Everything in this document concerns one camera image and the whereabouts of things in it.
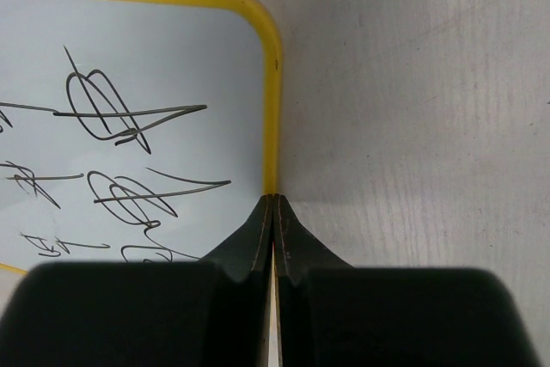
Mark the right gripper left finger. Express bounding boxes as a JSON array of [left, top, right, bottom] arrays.
[[1, 195, 274, 366]]

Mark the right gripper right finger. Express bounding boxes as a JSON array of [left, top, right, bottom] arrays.
[[273, 195, 540, 366]]

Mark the yellow framed small whiteboard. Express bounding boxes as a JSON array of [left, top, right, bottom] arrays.
[[1, 0, 282, 274]]

